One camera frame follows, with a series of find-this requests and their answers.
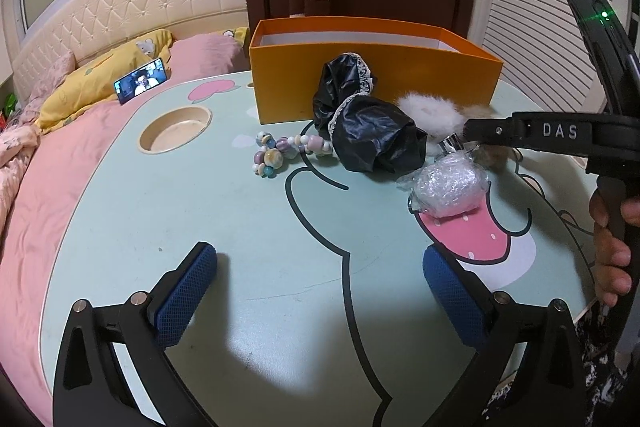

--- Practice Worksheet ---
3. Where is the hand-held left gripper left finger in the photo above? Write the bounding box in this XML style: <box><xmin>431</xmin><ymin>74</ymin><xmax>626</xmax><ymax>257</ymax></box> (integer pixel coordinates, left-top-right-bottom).
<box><xmin>52</xmin><ymin>241</ymin><xmax>219</xmax><ymax>427</ymax></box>

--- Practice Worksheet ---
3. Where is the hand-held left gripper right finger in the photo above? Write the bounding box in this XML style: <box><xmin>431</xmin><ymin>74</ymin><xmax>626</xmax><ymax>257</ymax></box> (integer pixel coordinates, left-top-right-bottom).
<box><xmin>422</xmin><ymin>244</ymin><xmax>586</xmax><ymax>427</ymax></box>

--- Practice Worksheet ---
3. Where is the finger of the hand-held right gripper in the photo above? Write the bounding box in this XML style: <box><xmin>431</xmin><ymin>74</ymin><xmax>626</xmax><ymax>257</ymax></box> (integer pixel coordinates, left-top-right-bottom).
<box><xmin>464</xmin><ymin>116</ymin><xmax>516</xmax><ymax>148</ymax></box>

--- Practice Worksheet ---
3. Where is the small shiny silver object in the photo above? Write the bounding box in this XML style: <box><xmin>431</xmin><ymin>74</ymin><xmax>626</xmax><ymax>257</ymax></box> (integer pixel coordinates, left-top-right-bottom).
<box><xmin>439</xmin><ymin>132</ymin><xmax>478</xmax><ymax>158</ymax></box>

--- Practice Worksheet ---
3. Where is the clear plastic bag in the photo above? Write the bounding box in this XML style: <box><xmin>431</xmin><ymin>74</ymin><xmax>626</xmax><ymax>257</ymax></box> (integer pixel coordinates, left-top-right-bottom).
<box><xmin>397</xmin><ymin>154</ymin><xmax>493</xmax><ymax>219</ymax></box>

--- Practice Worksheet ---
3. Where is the orange cardboard box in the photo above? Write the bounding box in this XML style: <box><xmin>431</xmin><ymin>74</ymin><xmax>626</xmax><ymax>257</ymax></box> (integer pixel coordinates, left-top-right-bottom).
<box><xmin>248</xmin><ymin>18</ymin><xmax>505</xmax><ymax>125</ymax></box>

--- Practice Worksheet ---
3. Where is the person's right hand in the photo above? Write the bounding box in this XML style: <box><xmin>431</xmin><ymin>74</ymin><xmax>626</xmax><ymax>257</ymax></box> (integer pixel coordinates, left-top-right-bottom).
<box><xmin>589</xmin><ymin>188</ymin><xmax>640</xmax><ymax>308</ymax></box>

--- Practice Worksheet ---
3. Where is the white fur pom-pom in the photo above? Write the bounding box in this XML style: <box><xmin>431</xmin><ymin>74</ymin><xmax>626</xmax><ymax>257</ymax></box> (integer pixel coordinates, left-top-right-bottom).
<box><xmin>396</xmin><ymin>90</ymin><xmax>468</xmax><ymax>130</ymax></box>

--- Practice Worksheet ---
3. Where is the black lace-trimmed cap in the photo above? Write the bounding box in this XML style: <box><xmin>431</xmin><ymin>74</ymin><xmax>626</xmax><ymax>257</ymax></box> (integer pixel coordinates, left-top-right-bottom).
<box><xmin>312</xmin><ymin>52</ymin><xmax>430</xmax><ymax>178</ymax></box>

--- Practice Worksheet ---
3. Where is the person's dark patterned clothing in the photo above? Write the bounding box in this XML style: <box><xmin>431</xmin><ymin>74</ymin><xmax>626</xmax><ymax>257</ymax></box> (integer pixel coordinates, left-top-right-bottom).
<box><xmin>480</xmin><ymin>297</ymin><xmax>631</xmax><ymax>427</ymax></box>

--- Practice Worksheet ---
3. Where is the pink blanket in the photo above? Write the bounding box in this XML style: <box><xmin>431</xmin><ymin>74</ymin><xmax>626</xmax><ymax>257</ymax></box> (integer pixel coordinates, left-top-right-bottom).
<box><xmin>0</xmin><ymin>33</ymin><xmax>251</xmax><ymax>408</ymax></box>

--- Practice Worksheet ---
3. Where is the smartphone with lit screen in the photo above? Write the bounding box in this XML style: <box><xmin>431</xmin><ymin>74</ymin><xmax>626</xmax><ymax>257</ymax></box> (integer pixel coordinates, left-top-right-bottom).
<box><xmin>113</xmin><ymin>58</ymin><xmax>168</xmax><ymax>104</ymax></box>

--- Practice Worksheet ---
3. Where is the large yellow pillow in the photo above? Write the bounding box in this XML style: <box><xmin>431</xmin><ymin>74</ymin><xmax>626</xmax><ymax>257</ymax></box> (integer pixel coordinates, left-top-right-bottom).
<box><xmin>37</xmin><ymin>28</ymin><xmax>173</xmax><ymax>132</ymax></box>

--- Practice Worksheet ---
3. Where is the pink floral pillow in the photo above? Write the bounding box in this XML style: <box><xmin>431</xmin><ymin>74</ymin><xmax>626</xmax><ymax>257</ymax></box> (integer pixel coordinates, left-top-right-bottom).
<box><xmin>15</xmin><ymin>51</ymin><xmax>76</xmax><ymax>122</ymax></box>

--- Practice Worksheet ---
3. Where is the small yellow pillow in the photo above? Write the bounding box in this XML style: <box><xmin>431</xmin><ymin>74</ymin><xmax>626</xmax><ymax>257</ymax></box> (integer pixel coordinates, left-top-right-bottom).
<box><xmin>220</xmin><ymin>27</ymin><xmax>249</xmax><ymax>46</ymax></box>

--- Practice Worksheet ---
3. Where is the pastel bead string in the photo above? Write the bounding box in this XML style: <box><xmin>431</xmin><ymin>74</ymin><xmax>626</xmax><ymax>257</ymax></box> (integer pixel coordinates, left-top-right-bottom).
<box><xmin>252</xmin><ymin>131</ymin><xmax>335</xmax><ymax>179</ymax></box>

